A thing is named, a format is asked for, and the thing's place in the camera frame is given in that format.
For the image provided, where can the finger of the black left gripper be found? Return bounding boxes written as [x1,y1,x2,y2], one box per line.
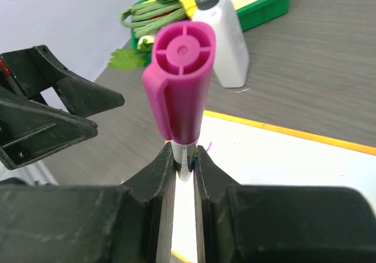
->
[1,45,125,118]
[1,95,98,170]

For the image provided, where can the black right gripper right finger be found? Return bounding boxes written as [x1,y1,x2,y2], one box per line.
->
[194,147,375,262]

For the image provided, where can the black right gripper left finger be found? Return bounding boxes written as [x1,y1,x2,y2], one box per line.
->
[1,144,176,262]

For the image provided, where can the green plastic vegetable tray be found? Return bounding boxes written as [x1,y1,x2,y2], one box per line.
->
[130,0,297,51]

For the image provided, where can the white pen holder box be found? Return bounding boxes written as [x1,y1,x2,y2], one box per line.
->
[193,0,250,88]

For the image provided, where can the yellow framed whiteboard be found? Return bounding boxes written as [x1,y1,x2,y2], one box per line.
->
[172,111,375,262]

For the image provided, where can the green onion toy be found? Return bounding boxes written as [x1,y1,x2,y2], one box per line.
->
[120,1,186,38]

